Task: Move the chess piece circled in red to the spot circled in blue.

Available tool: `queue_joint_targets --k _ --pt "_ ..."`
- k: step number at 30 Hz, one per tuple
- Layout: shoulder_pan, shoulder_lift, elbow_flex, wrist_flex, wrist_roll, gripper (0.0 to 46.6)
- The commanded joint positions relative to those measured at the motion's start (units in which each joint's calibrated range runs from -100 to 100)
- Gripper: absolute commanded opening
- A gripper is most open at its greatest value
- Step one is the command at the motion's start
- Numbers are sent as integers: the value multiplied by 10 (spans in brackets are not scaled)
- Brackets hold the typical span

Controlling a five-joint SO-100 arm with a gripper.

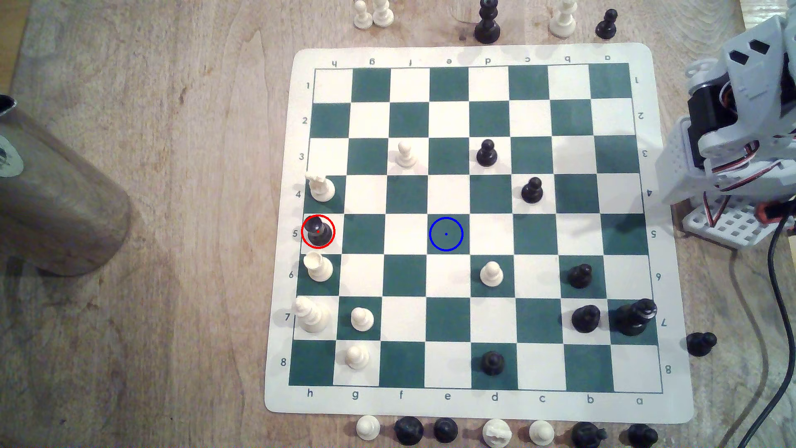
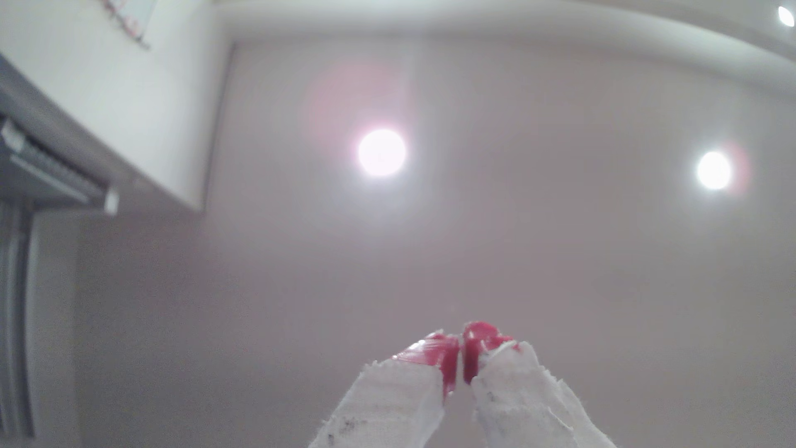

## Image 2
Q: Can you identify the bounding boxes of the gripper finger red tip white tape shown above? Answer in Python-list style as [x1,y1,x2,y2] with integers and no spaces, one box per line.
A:
[463,321,616,448]
[309,331,461,448]

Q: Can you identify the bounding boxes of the grey curtain rail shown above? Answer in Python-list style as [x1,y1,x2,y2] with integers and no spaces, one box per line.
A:
[0,115,120,217]

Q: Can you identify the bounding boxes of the wall poster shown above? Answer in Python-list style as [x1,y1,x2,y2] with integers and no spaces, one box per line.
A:
[99,0,159,49]

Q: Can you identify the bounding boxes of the grey curtain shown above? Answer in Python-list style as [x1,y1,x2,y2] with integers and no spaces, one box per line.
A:
[0,202,39,439]

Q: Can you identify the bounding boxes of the round ceiling lamp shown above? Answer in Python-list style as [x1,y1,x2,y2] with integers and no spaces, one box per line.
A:
[696,151,733,190]
[357,127,408,178]

